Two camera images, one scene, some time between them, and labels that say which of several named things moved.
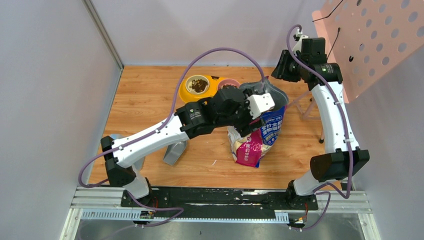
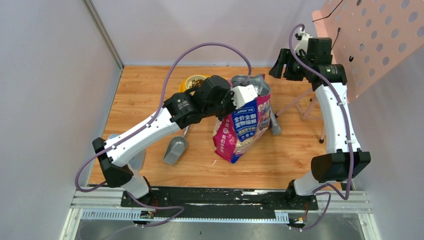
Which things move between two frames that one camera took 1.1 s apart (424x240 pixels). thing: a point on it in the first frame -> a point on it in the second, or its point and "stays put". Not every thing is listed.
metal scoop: [174, 151] stays put
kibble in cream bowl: [199, 85] stays put
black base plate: [173, 202] stays put
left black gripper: [248, 121] -> [228, 100]
